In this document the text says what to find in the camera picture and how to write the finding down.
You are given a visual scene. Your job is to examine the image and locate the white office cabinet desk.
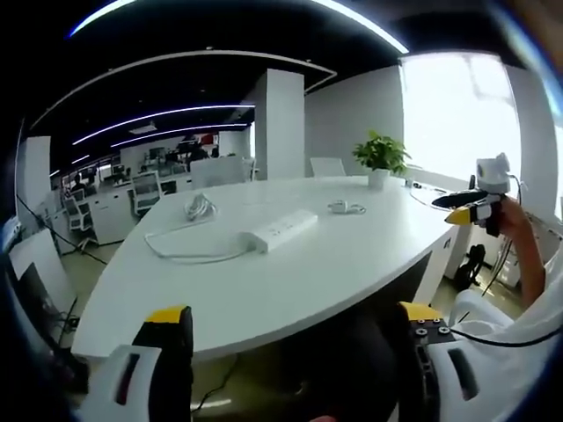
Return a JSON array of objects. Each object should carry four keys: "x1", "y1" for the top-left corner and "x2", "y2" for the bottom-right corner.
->
[{"x1": 85, "y1": 174, "x2": 195, "y2": 246}]

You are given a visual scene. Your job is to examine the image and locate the black backpack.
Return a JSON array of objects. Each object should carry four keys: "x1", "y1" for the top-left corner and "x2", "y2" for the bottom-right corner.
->
[{"x1": 454, "y1": 244, "x2": 487, "y2": 292}]

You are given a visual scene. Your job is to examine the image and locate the black floor cable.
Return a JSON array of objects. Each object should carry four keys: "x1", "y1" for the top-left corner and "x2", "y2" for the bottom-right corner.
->
[{"x1": 188, "y1": 354, "x2": 242, "y2": 415}]

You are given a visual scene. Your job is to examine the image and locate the person's right hand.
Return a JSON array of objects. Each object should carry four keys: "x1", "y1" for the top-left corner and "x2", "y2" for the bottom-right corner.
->
[{"x1": 499, "y1": 196, "x2": 530, "y2": 235}]

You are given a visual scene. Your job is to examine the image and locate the white power strip cable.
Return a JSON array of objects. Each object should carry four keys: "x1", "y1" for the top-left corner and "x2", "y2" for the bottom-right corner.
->
[{"x1": 144, "y1": 218, "x2": 248, "y2": 266}]

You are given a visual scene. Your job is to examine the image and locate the coiled white cable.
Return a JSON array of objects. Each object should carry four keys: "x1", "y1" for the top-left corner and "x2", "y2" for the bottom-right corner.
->
[{"x1": 181, "y1": 193, "x2": 220, "y2": 221}]

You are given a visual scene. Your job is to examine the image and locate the green potted plant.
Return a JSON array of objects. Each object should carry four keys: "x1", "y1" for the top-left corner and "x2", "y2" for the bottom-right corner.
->
[{"x1": 351, "y1": 128, "x2": 413, "y2": 176}]

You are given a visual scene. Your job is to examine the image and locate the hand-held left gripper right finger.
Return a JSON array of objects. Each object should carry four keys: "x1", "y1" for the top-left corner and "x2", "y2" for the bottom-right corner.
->
[{"x1": 397, "y1": 301, "x2": 485, "y2": 422}]

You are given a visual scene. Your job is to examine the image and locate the black cable on shirt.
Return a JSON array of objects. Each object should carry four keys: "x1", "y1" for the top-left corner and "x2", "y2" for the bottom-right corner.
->
[{"x1": 447, "y1": 323, "x2": 563, "y2": 347}]

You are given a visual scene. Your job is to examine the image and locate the white mesh office chair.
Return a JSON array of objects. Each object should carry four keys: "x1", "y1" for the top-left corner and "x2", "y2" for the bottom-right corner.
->
[
  {"x1": 130, "y1": 170, "x2": 165, "y2": 217},
  {"x1": 62, "y1": 195, "x2": 101, "y2": 255}
]

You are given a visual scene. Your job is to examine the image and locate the white plant pot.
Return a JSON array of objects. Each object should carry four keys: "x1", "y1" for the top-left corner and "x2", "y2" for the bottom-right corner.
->
[{"x1": 367, "y1": 169, "x2": 391, "y2": 190}]

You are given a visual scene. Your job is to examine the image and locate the person's white shirt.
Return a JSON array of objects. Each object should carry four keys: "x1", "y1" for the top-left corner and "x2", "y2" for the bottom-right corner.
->
[{"x1": 447, "y1": 257, "x2": 563, "y2": 422}]

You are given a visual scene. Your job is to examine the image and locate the white framed dark board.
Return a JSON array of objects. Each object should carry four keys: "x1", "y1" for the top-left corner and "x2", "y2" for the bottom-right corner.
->
[{"x1": 7, "y1": 227, "x2": 79, "y2": 349}]

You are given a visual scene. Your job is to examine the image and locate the person's dark trousers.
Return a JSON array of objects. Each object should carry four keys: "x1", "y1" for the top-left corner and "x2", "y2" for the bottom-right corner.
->
[{"x1": 259, "y1": 312, "x2": 421, "y2": 422}]

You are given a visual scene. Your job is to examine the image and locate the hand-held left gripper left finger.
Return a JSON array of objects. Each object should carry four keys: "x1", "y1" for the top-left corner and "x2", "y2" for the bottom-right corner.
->
[{"x1": 85, "y1": 304, "x2": 195, "y2": 422}]

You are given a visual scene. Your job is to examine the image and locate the white power strip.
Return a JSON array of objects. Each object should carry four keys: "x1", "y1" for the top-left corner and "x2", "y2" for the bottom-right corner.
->
[{"x1": 238, "y1": 209, "x2": 319, "y2": 255}]

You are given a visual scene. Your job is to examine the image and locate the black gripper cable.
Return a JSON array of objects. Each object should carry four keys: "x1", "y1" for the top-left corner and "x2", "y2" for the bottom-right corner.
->
[{"x1": 482, "y1": 235, "x2": 516, "y2": 296}]

